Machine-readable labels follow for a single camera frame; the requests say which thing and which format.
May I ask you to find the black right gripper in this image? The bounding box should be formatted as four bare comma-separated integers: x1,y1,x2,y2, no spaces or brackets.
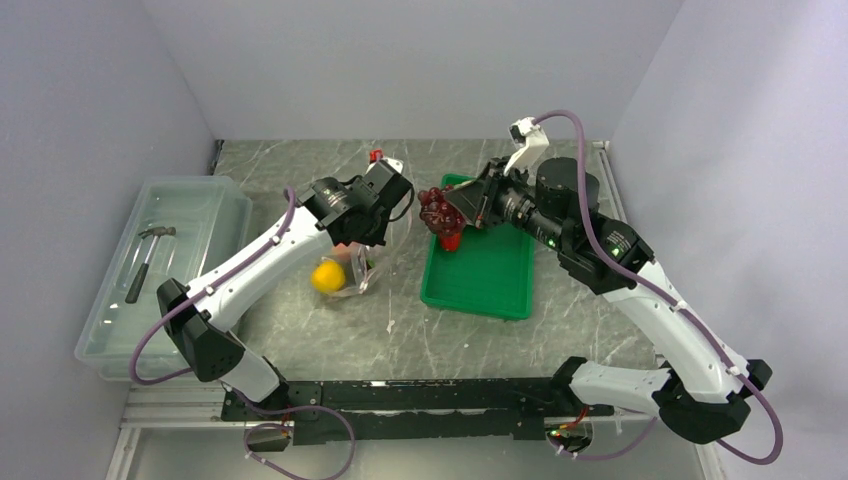
446,155,570,252

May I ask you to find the dark red grape bunch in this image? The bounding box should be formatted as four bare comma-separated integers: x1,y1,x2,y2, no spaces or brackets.
417,185,467,238

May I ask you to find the clear zip top bag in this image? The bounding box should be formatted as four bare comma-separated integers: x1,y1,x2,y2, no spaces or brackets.
312,164,413,298

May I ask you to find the orange fruit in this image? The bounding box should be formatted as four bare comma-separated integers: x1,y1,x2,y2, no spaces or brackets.
310,259,347,294

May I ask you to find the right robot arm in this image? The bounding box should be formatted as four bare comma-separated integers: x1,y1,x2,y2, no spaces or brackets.
444,157,772,444

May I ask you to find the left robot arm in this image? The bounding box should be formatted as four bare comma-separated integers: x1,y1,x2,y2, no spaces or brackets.
157,158,414,420

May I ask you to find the red orange mango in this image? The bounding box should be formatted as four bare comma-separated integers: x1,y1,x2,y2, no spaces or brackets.
438,232,462,252

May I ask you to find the green plastic tray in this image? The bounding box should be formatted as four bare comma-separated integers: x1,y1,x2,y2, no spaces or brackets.
420,173,537,322

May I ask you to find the clear plastic storage box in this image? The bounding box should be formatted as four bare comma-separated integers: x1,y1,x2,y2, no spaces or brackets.
75,176,253,382

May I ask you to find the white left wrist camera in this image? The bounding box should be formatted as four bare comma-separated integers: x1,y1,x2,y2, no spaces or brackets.
366,149,404,174

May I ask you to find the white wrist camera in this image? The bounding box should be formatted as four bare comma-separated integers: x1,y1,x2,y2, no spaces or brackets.
366,149,404,174
504,117,549,173

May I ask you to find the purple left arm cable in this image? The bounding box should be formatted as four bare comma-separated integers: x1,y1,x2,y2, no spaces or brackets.
129,186,297,387

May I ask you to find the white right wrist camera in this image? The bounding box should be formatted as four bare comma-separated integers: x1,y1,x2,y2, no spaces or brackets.
504,117,549,173

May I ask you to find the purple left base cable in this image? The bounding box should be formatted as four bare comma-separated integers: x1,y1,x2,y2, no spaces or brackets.
242,402,361,480

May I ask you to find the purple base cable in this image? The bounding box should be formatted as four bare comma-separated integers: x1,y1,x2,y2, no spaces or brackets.
546,417,657,463
242,402,361,480

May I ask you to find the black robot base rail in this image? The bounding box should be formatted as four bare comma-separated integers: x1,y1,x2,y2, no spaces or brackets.
221,377,613,446

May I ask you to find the hammer with black handle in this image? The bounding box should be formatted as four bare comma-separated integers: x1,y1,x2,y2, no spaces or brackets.
125,226,176,304

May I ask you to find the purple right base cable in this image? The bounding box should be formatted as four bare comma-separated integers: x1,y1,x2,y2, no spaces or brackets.
546,417,657,463

